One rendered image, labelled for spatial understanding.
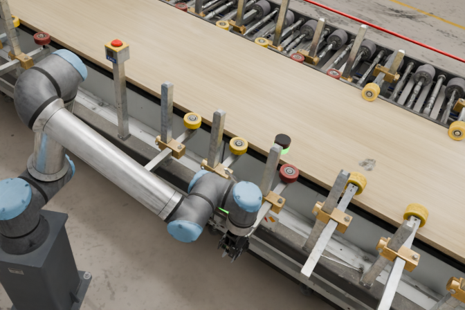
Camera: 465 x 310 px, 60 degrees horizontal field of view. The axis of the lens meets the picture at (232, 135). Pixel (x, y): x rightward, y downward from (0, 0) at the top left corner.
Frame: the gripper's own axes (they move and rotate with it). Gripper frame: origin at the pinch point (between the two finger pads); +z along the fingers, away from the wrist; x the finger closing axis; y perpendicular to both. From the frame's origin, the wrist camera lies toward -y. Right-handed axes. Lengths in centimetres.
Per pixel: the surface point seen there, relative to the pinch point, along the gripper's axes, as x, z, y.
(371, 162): 26, -12, -68
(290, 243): 13.7, 11.5, -25.6
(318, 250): 24.9, -14.0, -10.8
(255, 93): -39, -10, -77
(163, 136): -54, -6, -25
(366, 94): 7, -15, -113
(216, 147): -28.0, -17.0, -25.2
